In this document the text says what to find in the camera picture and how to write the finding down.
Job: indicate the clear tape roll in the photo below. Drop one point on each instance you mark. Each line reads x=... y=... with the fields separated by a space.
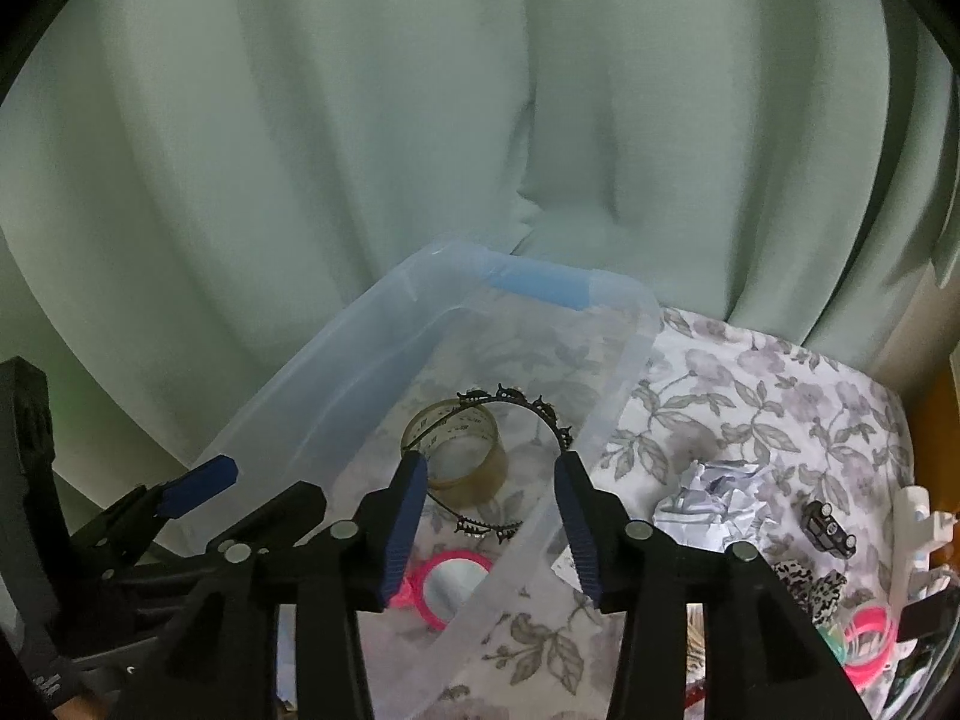
x=480 y=480

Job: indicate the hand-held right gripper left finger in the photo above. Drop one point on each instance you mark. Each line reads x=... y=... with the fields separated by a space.
x=401 y=532

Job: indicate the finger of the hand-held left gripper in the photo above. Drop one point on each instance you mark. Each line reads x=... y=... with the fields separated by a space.
x=199 y=487
x=289 y=506

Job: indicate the black charger block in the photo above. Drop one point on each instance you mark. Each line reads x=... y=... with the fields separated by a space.
x=919 y=619

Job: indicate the white power strip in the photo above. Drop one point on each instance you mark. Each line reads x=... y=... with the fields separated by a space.
x=915 y=532

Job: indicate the stack of teal bangles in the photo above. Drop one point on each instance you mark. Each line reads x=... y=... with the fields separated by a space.
x=836 y=641

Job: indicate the crumpled white paper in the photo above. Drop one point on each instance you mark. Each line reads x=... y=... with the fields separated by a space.
x=712 y=495

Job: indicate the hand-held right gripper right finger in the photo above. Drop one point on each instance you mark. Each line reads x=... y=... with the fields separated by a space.
x=581 y=532

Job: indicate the stack of pink bangles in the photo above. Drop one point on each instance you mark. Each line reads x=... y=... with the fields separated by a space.
x=870 y=626

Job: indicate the leopard print scrunchie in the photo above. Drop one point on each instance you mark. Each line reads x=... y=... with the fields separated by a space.
x=814 y=589

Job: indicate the green curtain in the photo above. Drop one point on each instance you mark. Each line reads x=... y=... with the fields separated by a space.
x=375 y=90

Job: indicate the black rhinestone barrette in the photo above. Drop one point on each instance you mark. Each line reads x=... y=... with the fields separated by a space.
x=829 y=529

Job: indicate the black ornamented headband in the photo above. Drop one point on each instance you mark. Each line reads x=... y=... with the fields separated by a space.
x=512 y=393

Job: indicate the pink round hand mirror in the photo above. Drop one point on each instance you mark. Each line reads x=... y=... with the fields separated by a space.
x=450 y=585

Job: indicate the wooden bed frame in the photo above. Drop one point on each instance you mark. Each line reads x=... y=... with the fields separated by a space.
x=941 y=427

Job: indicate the bag of cotton swabs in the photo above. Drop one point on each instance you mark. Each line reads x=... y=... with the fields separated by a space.
x=696 y=645

